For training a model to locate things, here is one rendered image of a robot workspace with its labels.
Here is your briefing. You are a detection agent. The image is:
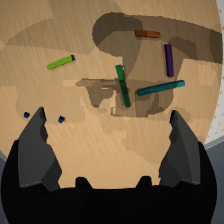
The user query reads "purple rod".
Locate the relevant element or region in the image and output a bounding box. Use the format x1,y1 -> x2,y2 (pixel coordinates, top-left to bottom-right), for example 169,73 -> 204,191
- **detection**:
164,44 -> 174,77

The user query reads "turquoise rod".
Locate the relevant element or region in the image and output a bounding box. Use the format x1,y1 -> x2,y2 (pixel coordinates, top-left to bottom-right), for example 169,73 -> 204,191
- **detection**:
137,80 -> 185,96

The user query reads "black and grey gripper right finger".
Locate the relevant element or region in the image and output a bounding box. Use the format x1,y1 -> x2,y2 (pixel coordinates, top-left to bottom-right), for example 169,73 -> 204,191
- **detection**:
158,110 -> 217,224

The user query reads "lime green rod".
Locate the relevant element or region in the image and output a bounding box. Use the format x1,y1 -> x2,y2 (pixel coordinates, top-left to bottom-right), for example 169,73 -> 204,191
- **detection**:
46,55 -> 74,70

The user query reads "brown rod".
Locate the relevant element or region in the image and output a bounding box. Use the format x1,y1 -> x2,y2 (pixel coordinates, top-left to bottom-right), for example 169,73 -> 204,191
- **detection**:
135,30 -> 160,38

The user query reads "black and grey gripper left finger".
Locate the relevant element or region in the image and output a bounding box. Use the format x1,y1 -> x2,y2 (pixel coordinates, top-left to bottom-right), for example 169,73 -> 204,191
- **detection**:
1,107 -> 62,224

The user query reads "small blue cube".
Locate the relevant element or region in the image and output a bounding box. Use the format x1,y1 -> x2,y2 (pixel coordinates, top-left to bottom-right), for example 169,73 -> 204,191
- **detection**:
58,116 -> 64,124

